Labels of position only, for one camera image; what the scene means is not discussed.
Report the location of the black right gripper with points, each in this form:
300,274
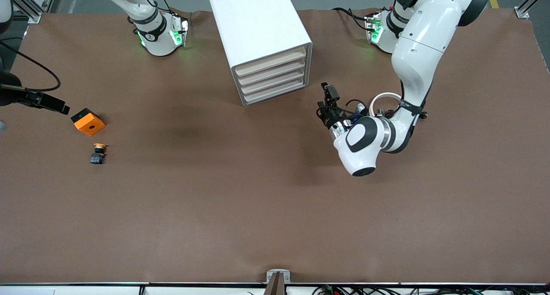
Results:
9,95

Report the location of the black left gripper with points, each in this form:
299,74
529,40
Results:
330,119

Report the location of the white plastic tray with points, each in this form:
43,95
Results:
273,71

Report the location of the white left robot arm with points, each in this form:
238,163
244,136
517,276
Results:
423,41

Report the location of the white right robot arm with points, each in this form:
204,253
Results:
157,41

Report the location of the beige cabinet drawer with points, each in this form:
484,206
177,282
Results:
275,80
270,61
277,90

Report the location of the yellow cap push button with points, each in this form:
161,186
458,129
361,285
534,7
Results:
98,158

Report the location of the white drawer cabinet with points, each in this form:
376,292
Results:
253,24

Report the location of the orange box with hole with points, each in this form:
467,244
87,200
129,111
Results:
89,125

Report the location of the white curved plastic arc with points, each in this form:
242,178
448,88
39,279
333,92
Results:
386,94

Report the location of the brown table cover mat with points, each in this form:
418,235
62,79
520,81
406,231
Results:
258,200

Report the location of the grey metal bracket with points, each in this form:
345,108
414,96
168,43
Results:
270,274

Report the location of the white table edge rail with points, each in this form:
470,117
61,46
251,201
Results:
86,290

